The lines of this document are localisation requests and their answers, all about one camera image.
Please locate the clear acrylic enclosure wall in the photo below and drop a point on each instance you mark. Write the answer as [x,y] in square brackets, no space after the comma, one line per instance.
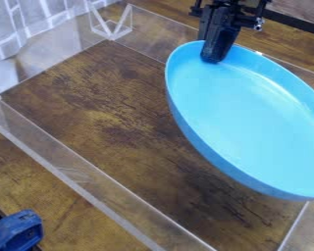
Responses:
[92,154]

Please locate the grey checkered cloth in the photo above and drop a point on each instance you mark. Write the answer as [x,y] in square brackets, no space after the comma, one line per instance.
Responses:
[25,18]

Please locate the blue round plastic tray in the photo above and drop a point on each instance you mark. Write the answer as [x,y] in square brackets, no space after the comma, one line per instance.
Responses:
[244,111]

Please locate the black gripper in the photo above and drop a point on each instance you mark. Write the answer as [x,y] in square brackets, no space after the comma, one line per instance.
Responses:
[222,19]

